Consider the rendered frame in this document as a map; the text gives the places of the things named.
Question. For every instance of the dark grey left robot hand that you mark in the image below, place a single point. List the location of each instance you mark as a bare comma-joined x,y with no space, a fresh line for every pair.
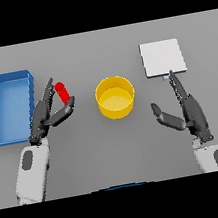
43,116

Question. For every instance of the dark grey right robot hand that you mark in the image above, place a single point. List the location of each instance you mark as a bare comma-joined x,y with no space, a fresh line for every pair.
189,110

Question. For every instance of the red beaker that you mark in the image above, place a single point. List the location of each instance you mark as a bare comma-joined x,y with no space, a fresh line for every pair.
62,92

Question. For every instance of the yellow bowl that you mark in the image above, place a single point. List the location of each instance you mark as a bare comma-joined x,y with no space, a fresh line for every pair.
116,101

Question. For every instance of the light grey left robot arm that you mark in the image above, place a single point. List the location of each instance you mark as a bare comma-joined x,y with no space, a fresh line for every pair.
33,175

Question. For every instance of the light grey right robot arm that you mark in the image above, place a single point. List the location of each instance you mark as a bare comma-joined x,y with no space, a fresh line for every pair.
213,158

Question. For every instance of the pale square measuring scale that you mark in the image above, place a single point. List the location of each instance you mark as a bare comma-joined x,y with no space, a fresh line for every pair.
162,57

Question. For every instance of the blue tray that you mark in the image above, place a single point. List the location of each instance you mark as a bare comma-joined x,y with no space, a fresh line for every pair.
9,108

